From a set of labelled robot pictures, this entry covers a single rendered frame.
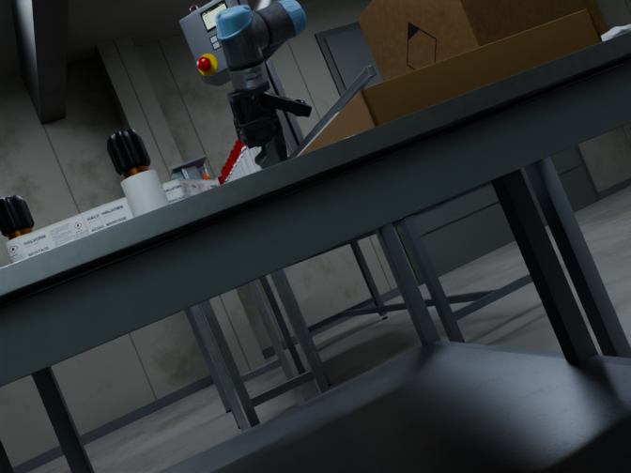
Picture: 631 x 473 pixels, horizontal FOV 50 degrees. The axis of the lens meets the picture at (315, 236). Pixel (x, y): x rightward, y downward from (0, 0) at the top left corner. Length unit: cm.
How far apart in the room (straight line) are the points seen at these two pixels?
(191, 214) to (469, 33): 63
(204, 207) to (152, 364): 540
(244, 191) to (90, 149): 559
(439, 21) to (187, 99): 534
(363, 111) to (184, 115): 571
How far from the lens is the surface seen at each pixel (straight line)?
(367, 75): 100
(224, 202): 54
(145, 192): 161
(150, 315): 57
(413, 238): 328
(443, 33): 112
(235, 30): 136
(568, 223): 221
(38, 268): 54
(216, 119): 636
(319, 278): 633
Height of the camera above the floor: 76
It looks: 1 degrees up
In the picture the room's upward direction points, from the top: 23 degrees counter-clockwise
